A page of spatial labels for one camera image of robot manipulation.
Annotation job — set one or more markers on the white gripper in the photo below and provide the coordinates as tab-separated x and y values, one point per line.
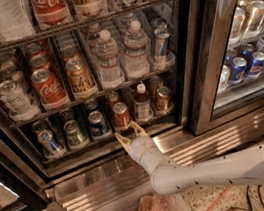
141	146

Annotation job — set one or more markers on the red coke can bottom shelf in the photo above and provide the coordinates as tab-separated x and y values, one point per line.
121	115

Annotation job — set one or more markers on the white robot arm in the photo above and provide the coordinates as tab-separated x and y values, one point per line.
166	176

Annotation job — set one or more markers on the blue pepsi can bottom shelf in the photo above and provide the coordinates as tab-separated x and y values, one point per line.
98	125

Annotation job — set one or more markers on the red can behind coke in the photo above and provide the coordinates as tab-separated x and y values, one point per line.
112	98

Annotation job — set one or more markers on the brown can bottom shelf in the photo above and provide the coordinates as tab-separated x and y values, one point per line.
163	98

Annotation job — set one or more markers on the green can bottom shelf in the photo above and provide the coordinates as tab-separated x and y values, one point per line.
75	138

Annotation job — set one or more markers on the orange can middle shelf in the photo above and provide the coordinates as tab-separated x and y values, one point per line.
81	81

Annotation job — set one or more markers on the blue white can bottom shelf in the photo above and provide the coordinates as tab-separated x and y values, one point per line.
51	145

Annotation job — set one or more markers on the red coca-cola can middle shelf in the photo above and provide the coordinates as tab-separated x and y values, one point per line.
49	89

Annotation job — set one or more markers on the stainless fridge body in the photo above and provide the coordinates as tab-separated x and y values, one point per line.
88	178

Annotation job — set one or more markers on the slim blue silver can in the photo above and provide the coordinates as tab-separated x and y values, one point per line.
161	46

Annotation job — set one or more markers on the white silver can middle shelf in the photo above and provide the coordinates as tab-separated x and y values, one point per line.
21	106

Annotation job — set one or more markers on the glass fridge door right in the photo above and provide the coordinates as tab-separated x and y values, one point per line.
216	27

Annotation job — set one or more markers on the pepsi can fridge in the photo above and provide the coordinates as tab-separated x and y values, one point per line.
255	65
238	66

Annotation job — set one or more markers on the coca-cola bottle top shelf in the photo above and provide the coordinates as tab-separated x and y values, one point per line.
49	12

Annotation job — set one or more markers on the juice bottle white cap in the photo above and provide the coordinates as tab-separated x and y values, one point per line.
141	100

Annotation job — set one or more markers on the left clear water bottle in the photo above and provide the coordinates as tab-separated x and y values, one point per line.
107	55

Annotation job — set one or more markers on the clear water bottle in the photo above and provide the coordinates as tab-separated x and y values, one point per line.
135	52
107	55

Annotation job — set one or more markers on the right clear water bottle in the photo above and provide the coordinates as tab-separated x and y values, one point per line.
135	52

